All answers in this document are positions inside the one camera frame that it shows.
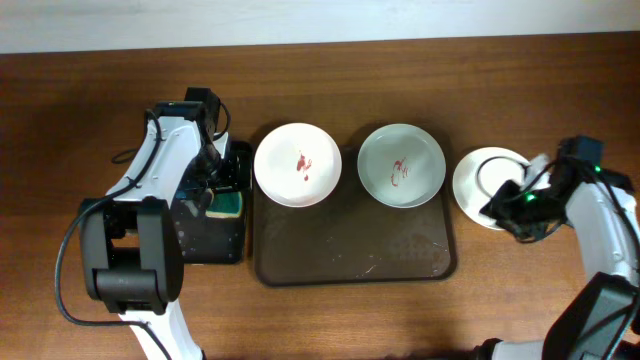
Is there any green and yellow sponge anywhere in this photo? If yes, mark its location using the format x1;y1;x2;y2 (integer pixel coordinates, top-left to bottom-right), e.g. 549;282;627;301
206;192;243;219

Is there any white plate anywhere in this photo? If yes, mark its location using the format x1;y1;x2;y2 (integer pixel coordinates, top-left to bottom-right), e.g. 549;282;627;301
254;123;342;208
452;147;529;231

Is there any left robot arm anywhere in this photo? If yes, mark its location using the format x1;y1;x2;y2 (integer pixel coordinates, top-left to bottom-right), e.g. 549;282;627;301
71;87;252;359

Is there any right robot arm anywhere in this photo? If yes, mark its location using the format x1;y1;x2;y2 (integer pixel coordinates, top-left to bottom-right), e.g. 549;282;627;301
472;136;639;360

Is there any small black tray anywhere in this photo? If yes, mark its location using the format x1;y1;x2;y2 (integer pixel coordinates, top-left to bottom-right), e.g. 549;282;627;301
171;141;253;264

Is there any brown plastic serving tray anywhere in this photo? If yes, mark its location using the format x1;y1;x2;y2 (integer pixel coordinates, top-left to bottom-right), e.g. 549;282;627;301
252;147;458;287

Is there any pale green plate top right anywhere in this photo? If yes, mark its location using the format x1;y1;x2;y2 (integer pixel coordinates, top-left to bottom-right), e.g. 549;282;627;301
357;124;446;209

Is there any right black cable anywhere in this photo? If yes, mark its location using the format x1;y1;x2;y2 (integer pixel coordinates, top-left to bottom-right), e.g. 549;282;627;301
474;155;640;351

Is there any black cable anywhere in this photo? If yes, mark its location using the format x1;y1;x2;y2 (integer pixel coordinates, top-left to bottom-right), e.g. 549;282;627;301
53;109;174;360
474;155;640;351

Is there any left black cable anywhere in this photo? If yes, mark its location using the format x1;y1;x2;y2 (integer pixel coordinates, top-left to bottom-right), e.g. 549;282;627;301
53;109;174;360

